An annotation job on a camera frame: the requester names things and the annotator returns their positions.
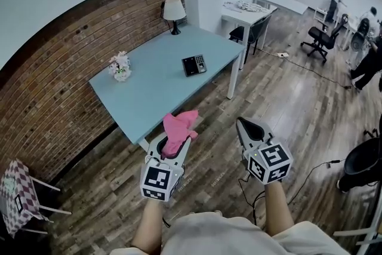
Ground white shade table lamp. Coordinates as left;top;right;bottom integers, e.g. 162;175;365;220
160;0;187;36

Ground person's left forearm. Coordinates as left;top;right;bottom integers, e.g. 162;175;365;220
131;199;165;255

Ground pink cloth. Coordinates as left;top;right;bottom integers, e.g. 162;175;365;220
161;109;199;159

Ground black office chair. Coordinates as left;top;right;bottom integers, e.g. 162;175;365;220
300;20;346;63

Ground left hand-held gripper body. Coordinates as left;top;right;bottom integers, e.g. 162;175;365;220
140;154;186;204

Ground black power cable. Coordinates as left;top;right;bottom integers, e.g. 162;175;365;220
259;47;353;91

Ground light blue table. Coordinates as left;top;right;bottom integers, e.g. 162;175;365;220
88;23;247;153

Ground thin black floor cable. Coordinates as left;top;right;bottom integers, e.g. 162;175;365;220
286;159;347;207

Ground checkered chair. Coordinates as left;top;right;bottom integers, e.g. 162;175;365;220
0;158;73;239

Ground person's right forearm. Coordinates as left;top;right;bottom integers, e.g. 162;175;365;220
263;180;295;239

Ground white square table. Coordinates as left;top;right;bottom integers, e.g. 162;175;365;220
221;0;279;70

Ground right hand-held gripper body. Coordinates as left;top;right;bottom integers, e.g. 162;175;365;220
243;140;295;186

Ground black shell chair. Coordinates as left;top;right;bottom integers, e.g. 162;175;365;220
336;137;382;194

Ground black chair base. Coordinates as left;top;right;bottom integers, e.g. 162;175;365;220
363;127;382;141

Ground pink flowers in vase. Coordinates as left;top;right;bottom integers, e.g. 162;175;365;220
107;50;133;83

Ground person's white shirt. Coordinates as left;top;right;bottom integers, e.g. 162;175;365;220
109;211;353;255

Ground long white table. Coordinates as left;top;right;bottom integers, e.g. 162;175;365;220
252;0;310;16

